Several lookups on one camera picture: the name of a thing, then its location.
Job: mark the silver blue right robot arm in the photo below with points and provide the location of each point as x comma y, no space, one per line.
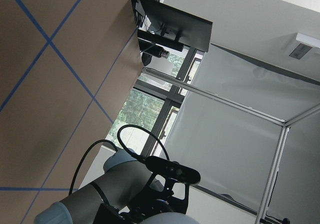
132,190

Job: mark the black monitor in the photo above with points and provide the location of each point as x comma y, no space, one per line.
174,28

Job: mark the white projection screen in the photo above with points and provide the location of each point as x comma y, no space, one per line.
233,150

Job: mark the brown paper table cover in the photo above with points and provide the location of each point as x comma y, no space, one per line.
66,68

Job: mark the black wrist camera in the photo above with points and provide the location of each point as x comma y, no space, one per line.
172,170

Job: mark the aluminium frame post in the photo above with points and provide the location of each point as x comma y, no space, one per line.
284,124

